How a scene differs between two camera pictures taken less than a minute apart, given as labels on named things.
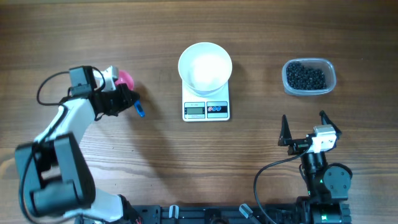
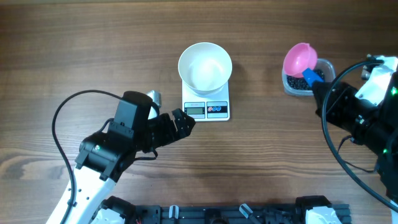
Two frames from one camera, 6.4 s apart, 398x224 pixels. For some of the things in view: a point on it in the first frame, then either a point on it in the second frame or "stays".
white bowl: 205,68 stays
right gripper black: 298,144 to 340,91
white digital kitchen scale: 198,108 stays
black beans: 305,79 stays
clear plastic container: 308,76 stays
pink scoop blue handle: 125,77 to 301,60
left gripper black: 129,102 to 184,131
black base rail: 217,214 stays
